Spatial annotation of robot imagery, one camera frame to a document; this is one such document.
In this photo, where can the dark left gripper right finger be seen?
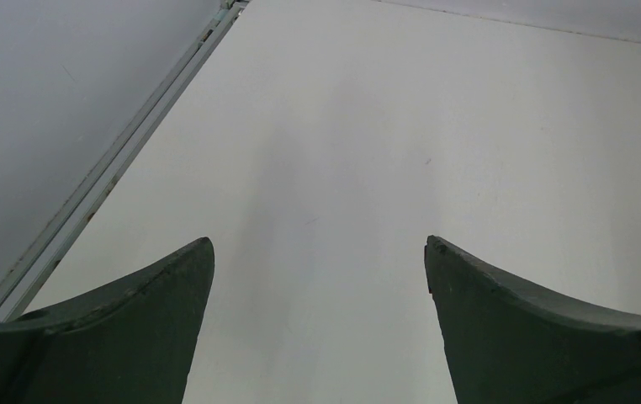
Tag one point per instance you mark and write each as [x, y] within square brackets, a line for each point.
[509, 340]

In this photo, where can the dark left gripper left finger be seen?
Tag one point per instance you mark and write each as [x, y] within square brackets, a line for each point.
[129, 341]

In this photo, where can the aluminium frame rail left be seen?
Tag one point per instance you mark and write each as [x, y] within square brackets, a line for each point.
[83, 85]

